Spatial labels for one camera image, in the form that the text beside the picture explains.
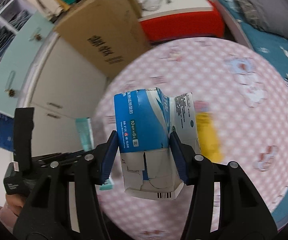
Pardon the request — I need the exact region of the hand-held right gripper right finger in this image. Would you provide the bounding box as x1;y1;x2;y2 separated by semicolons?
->
169;131;279;240

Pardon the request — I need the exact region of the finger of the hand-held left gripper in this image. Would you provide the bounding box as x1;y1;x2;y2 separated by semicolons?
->
31;150;94;167

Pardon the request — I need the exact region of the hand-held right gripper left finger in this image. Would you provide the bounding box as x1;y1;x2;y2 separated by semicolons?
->
13;131;121;240

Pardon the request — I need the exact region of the mint green tube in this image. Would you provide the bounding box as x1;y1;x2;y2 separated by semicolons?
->
75;117;115;191

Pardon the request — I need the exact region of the blue and white medicine box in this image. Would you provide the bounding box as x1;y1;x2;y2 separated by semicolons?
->
113;87;200;201

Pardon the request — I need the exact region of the person's left hand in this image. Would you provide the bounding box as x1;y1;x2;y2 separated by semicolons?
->
0;194;26;222

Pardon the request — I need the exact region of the blue printed bag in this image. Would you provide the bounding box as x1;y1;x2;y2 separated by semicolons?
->
0;112;19;153

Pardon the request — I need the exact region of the yellow packet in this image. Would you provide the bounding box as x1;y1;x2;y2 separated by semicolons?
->
195;112;225;163

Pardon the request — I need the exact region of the white cabinet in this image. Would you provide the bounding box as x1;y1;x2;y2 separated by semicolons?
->
21;33;110;157

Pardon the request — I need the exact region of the teal wardrobe door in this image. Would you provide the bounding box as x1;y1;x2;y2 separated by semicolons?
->
0;11;57;118

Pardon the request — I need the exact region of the pink checked tablecloth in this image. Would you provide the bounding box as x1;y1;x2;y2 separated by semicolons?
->
93;37;288;240

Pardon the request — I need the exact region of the white shelf with folded clothes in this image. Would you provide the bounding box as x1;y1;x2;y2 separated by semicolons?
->
0;0;32;61

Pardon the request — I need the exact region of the large brown cardboard box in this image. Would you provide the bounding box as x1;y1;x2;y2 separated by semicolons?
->
53;0;152;77

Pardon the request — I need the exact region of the red bench with white top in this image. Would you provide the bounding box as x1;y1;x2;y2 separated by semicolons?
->
137;0;226;43

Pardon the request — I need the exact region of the blue printed bed sheet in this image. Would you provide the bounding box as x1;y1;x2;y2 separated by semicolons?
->
211;0;288;224

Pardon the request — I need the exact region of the grey duvet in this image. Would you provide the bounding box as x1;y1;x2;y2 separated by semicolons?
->
223;0;288;43

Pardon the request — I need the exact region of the lilac bed frame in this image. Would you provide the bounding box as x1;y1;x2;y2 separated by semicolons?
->
218;4;254;51

